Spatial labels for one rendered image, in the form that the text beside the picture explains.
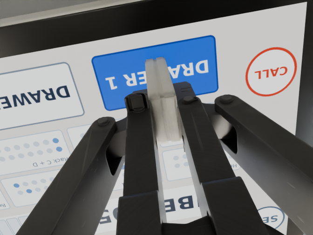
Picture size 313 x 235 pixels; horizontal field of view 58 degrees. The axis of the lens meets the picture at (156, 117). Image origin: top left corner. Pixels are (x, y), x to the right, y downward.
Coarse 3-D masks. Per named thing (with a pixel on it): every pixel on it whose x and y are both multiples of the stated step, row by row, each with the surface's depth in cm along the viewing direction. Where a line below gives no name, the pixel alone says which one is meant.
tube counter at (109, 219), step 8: (112, 200) 28; (112, 208) 28; (16, 216) 28; (24, 216) 28; (104, 216) 29; (112, 216) 29; (0, 224) 28; (8, 224) 28; (16, 224) 29; (104, 224) 29; (112, 224) 29; (0, 232) 29; (8, 232) 29; (16, 232) 29; (96, 232) 30
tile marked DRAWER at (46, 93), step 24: (0, 72) 21; (24, 72) 21; (48, 72) 21; (72, 72) 21; (0, 96) 22; (24, 96) 22; (48, 96) 22; (72, 96) 22; (0, 120) 23; (24, 120) 23; (48, 120) 23
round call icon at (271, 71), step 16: (256, 48) 21; (272, 48) 21; (288, 48) 22; (256, 64) 22; (272, 64) 22; (288, 64) 22; (256, 80) 23; (272, 80) 23; (288, 80) 23; (256, 96) 23; (272, 96) 23
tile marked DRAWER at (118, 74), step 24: (144, 48) 21; (168, 48) 21; (192, 48) 21; (216, 48) 21; (96, 72) 21; (120, 72) 22; (144, 72) 22; (192, 72) 22; (216, 72) 22; (120, 96) 23
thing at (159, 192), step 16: (128, 96) 14; (144, 96) 14; (128, 112) 14; (144, 112) 14; (128, 128) 13; (144, 128) 13; (128, 144) 12; (144, 144) 12; (128, 160) 11; (144, 160) 11; (128, 176) 10; (144, 176) 10; (160, 176) 12; (128, 192) 9; (144, 192) 9; (160, 192) 10; (128, 208) 8; (144, 208) 8; (160, 208) 9; (128, 224) 8; (144, 224) 8; (160, 224) 7
